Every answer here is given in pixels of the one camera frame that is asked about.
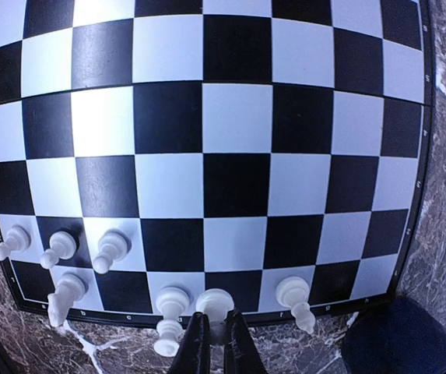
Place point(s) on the white chess king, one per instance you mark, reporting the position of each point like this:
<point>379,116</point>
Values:
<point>215,303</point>

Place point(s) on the black and white chessboard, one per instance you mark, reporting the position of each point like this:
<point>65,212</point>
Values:
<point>234,143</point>

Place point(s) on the dark blue enamel mug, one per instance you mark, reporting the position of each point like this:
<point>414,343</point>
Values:
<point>400,337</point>

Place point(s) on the white chess queen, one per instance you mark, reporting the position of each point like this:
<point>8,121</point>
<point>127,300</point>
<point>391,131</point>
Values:
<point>171,302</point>

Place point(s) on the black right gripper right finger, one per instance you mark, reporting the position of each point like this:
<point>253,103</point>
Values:
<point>240,354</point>

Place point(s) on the white chess pawn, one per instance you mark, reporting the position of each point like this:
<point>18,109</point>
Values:
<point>17,240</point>
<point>113,246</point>
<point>61,246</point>

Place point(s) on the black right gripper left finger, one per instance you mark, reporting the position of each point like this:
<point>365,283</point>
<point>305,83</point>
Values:
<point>193,355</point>

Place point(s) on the white chess knight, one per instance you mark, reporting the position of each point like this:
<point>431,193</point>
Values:
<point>70,289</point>

